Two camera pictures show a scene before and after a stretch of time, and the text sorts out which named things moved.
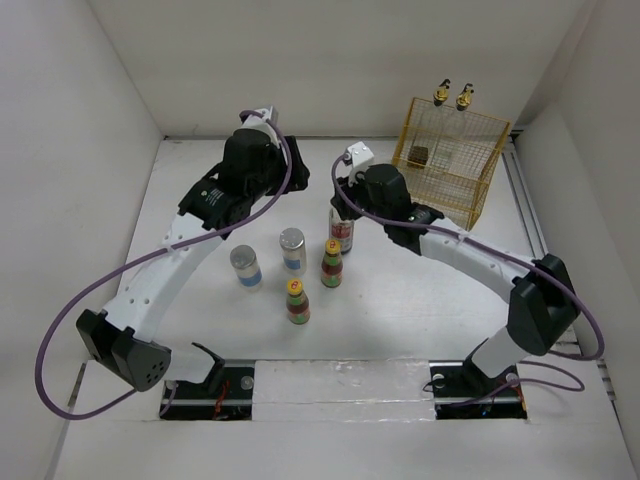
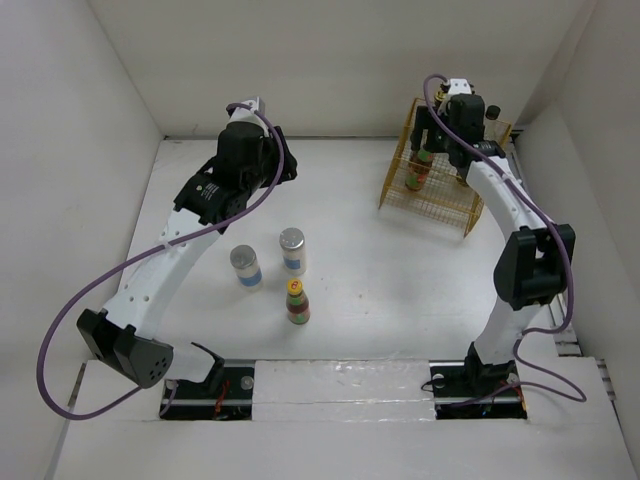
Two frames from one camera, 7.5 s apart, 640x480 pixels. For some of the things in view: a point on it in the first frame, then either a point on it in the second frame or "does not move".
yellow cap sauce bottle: x=332 y=264 -> x=420 y=165
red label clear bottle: x=341 y=230 -> x=492 y=124
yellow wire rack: x=448 y=156 does not move
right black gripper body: x=357 y=193 -> x=439 y=139
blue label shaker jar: x=292 y=242 does not move
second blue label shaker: x=244 y=259 does not move
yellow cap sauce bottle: x=297 y=303 does not move
